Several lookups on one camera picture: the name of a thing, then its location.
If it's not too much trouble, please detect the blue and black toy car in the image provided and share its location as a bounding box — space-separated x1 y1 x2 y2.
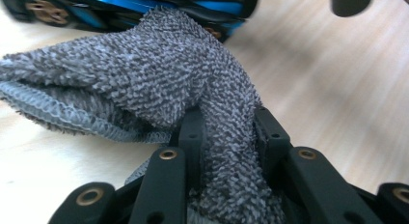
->
1 0 259 43

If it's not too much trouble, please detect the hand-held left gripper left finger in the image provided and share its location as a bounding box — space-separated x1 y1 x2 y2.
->
128 107 206 224

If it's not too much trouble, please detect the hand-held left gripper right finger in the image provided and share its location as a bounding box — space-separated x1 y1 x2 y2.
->
255 107 384 224

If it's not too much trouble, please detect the grey terry cloth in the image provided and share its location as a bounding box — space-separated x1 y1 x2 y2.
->
0 6 287 224

